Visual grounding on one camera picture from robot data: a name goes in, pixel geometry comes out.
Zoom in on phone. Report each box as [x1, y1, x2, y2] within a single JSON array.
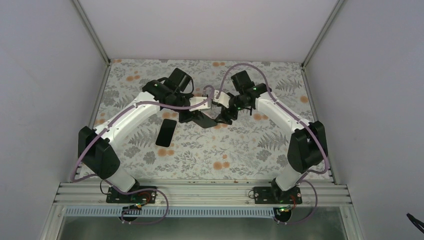
[[155, 119, 178, 148]]

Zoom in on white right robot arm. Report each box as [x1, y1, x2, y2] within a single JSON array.
[[212, 70, 329, 204]]

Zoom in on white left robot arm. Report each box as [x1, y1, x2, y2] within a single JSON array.
[[77, 68, 215, 203]]

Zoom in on floral patterned table mat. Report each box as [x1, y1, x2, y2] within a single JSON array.
[[78, 68, 329, 181]]

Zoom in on black object at edge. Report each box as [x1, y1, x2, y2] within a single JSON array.
[[406, 213, 424, 233]]

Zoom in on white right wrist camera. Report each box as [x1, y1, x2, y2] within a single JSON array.
[[212, 90, 231, 109]]

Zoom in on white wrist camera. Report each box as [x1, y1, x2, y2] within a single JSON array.
[[212, 90, 231, 109], [189, 96, 212, 112]]

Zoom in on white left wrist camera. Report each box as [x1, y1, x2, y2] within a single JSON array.
[[189, 96, 212, 112]]

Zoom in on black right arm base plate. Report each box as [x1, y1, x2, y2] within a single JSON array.
[[251, 186, 303, 205]]

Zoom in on right aluminium frame post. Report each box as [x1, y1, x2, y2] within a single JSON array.
[[301, 0, 345, 69]]

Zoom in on grey slotted cable duct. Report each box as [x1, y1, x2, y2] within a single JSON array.
[[64, 206, 277, 219]]

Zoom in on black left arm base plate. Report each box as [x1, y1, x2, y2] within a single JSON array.
[[105, 186, 157, 205]]

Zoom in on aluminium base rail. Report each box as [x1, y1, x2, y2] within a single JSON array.
[[53, 180, 353, 207]]

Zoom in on aluminium enclosure frame post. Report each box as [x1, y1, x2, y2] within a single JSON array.
[[71, 0, 111, 65]]

